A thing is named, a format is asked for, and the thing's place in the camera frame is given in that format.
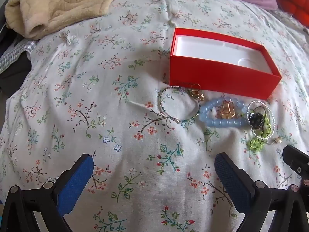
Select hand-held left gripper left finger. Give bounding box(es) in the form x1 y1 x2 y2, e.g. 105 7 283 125
0 153 94 232

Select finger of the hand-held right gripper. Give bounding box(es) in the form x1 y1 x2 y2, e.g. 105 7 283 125
282 144 309 199

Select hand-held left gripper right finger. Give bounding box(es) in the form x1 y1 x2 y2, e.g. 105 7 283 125
214 153 309 232

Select small gold earring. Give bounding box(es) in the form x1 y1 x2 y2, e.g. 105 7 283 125
267 136 284 146

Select green bead bracelet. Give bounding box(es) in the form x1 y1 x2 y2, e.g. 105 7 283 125
248 117 273 153

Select silver bead bracelet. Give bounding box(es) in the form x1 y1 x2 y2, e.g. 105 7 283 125
246 100 276 140

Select black hair tie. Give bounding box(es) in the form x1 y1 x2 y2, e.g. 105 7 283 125
249 106 267 129

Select light blue bead bracelet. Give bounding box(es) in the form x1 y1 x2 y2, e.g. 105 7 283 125
199 97 250 127

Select teal beaded bracelet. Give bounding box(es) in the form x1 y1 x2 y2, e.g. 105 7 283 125
157 86 201 124

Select red cardboard box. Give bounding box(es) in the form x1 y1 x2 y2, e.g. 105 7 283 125
169 28 282 101

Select floral bed sheet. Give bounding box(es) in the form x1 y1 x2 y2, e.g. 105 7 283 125
0 0 309 232

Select dark clothing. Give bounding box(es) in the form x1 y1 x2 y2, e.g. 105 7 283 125
0 53 33 97

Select checked cloth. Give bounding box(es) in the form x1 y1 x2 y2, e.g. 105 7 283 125
0 39 38 74

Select orange pillow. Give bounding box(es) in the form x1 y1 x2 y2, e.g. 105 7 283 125
275 0 309 26

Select beige fleece blanket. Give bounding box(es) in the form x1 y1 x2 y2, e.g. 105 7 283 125
5 0 128 40

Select gold ring charm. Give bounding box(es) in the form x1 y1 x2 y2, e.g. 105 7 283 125
188 83 206 102

